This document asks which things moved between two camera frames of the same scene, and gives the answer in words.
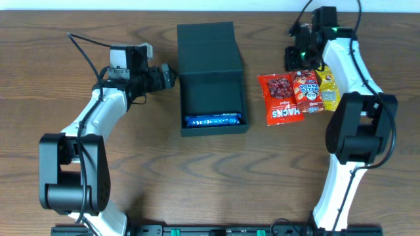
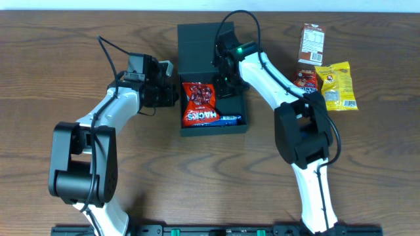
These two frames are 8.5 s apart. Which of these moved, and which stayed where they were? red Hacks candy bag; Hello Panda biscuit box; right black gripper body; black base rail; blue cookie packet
Moved: right black gripper body; red Hacks candy bag
Stayed: blue cookie packet; black base rail; Hello Panda biscuit box
